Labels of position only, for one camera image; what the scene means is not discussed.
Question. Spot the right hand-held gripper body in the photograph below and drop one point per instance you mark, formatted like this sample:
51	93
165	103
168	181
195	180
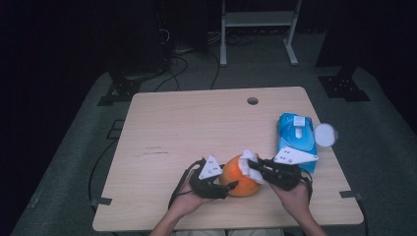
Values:
285	175

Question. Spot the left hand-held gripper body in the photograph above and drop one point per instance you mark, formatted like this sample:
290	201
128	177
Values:
208	183

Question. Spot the orange plush toy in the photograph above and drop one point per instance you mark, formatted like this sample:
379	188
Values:
236	182

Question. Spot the white wet wipe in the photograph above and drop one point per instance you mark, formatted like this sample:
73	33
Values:
246	164

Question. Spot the blue wet wipes pack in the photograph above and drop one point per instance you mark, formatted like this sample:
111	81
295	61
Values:
288	131

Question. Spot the person's right hand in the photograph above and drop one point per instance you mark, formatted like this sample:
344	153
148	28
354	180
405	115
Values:
296	198

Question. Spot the person's left hand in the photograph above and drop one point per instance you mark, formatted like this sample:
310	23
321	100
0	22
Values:
187	203

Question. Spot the white round pack lid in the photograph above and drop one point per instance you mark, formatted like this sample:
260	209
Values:
325	134

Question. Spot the black table edge clamp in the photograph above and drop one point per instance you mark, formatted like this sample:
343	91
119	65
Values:
102	201
350	194

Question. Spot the black stand base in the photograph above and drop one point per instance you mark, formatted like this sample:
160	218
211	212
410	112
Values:
123	90
342	87

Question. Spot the white metal stand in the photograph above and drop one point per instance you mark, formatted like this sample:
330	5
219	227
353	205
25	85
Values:
259	18

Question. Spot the dark equipment tower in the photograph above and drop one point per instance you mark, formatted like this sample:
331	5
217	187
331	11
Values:
137	49

